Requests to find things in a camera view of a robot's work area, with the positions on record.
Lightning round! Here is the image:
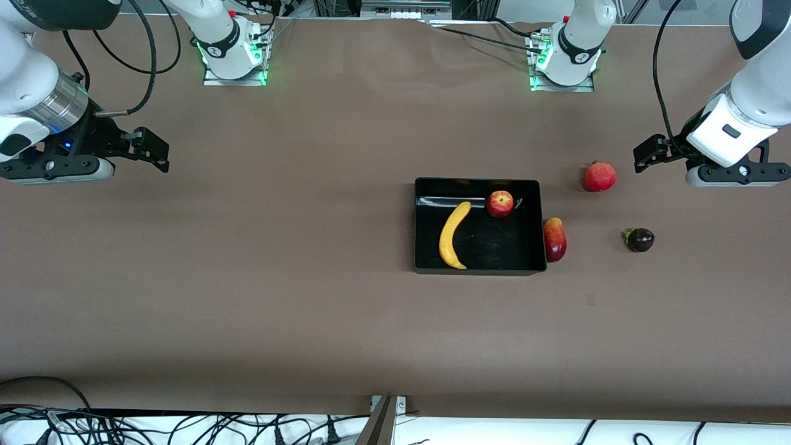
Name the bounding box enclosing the aluminium frame rail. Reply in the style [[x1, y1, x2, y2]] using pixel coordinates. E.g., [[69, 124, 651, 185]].
[[362, 0, 452, 15]]

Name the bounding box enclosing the yellow banana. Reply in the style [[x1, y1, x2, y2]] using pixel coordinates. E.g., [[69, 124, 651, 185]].
[[439, 201, 472, 270]]

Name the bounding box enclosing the dark purple mangosteen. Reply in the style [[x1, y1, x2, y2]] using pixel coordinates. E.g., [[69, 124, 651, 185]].
[[623, 227, 655, 253]]

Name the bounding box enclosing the dark metal beam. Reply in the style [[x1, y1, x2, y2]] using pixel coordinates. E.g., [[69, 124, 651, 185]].
[[355, 397, 397, 445]]

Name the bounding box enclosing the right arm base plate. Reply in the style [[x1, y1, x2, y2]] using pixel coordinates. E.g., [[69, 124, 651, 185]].
[[203, 25, 268, 87]]

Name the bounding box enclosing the black floor cable loop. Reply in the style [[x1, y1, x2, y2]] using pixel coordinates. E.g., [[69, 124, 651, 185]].
[[0, 376, 93, 412]]

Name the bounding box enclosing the black tabletop cable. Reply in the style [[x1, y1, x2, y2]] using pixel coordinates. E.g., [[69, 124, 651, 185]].
[[491, 17, 539, 38], [440, 26, 543, 51]]

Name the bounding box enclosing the red yellow apple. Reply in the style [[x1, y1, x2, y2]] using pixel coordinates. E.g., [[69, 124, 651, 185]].
[[486, 190, 515, 218]]

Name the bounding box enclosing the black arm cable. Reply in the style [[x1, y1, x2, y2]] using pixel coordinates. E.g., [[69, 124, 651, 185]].
[[62, 0, 183, 118], [653, 0, 690, 146]]

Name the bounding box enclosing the red pomegranate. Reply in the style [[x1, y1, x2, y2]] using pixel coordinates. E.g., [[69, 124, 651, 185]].
[[584, 161, 617, 193]]

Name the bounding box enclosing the black rectangular plastic tray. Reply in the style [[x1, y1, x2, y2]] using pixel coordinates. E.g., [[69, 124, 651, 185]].
[[413, 177, 548, 276]]

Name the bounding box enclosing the red orange mango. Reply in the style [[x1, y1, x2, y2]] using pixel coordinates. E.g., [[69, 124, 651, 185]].
[[543, 217, 567, 263]]

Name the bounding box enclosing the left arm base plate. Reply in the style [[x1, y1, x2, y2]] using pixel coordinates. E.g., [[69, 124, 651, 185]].
[[529, 31, 595, 93]]

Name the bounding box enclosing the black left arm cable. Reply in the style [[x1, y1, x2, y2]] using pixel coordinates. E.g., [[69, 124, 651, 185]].
[[653, 0, 690, 146]]

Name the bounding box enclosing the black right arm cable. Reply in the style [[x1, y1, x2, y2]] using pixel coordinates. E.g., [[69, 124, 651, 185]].
[[62, 0, 183, 118]]

